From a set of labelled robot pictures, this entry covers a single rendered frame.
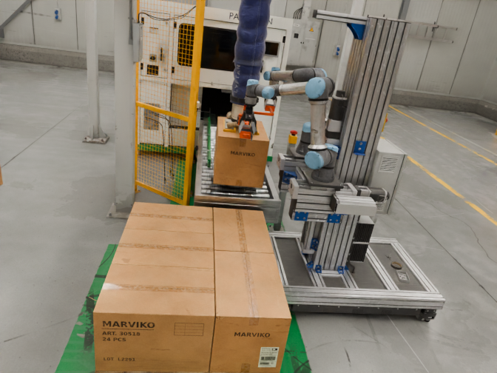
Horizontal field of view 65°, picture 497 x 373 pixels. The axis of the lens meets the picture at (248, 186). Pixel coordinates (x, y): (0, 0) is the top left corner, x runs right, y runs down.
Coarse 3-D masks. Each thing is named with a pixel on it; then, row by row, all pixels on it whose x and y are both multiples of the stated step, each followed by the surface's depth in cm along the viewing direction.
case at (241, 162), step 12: (228, 132) 309; (264, 132) 322; (216, 144) 323; (228, 144) 301; (240, 144) 302; (252, 144) 302; (264, 144) 303; (216, 156) 304; (228, 156) 305; (240, 156) 306; (252, 156) 306; (264, 156) 307; (216, 168) 308; (228, 168) 309; (240, 168) 310; (252, 168) 311; (264, 168) 311; (216, 180) 313; (228, 180) 313; (240, 180) 314; (252, 180) 315
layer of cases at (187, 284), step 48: (144, 240) 253; (192, 240) 261; (240, 240) 268; (144, 288) 211; (192, 288) 216; (240, 288) 222; (96, 336) 197; (144, 336) 200; (192, 336) 203; (240, 336) 206
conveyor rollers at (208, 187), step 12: (204, 132) 487; (216, 132) 491; (204, 144) 446; (204, 156) 414; (204, 168) 381; (204, 180) 357; (204, 192) 332; (216, 192) 334; (228, 192) 335; (240, 192) 337; (252, 192) 346; (264, 192) 348
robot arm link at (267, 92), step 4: (256, 88) 252; (260, 88) 250; (264, 88) 249; (268, 88) 248; (272, 88) 249; (256, 92) 252; (260, 92) 250; (264, 92) 249; (268, 92) 247; (272, 92) 250; (260, 96) 253; (264, 96) 250; (268, 96) 249; (272, 96) 252
